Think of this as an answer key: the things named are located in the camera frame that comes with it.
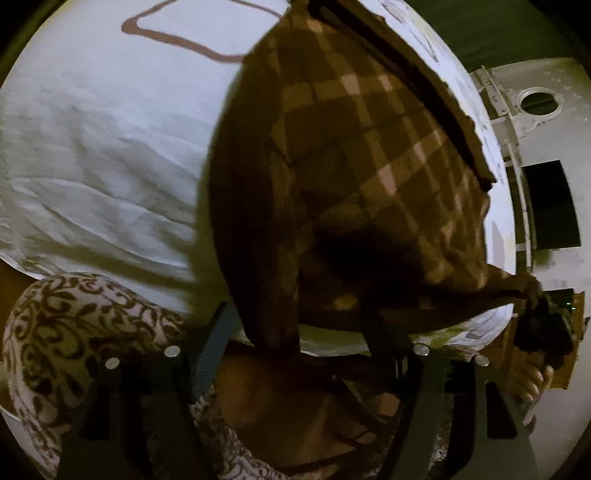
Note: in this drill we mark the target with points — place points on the brown scroll patterned cloth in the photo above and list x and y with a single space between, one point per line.
69 323

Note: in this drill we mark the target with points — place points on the dark green curtain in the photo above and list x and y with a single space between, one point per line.
485 32

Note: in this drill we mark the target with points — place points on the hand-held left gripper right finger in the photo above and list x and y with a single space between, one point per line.
383 341

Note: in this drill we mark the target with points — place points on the black television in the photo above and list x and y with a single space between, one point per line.
549 203

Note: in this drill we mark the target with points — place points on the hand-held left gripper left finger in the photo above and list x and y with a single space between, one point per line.
217 341

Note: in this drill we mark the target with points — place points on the person's right hand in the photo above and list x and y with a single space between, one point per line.
526 378

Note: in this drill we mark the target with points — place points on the brown plaid garment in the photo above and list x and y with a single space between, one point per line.
351 161

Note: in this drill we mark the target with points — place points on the white oval vanity mirror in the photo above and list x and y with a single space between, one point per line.
538 101

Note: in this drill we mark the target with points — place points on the white dressing table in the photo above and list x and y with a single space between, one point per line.
496 97

